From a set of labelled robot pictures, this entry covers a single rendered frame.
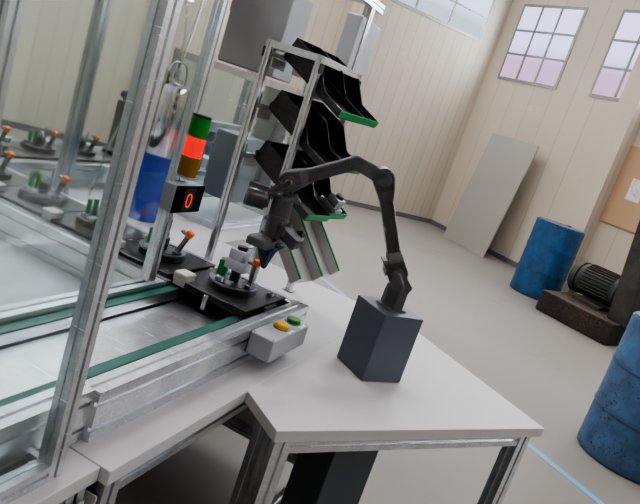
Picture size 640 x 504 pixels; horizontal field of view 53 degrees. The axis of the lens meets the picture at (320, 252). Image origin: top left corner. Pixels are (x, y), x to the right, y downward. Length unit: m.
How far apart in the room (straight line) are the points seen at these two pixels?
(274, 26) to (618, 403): 2.96
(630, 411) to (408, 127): 7.80
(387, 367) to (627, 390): 2.68
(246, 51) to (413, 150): 8.57
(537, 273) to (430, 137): 3.96
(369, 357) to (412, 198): 10.02
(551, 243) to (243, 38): 6.15
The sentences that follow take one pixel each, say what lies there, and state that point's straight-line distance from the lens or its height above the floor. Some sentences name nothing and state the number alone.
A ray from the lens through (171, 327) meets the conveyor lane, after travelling 1.62.
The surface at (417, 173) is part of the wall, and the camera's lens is 11.64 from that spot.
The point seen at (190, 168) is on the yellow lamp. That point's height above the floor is 1.28.
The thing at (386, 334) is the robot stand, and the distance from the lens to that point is 1.77.
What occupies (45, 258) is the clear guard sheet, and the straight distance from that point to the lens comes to 0.91.
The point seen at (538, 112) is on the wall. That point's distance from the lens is 11.08.
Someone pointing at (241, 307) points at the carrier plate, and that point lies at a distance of 1.71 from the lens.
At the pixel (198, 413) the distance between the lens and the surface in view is 1.40.
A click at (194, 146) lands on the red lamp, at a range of 1.63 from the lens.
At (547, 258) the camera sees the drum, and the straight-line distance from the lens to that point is 8.58.
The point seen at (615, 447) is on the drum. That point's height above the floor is 0.14.
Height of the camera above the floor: 1.55
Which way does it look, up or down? 13 degrees down
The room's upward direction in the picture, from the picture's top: 18 degrees clockwise
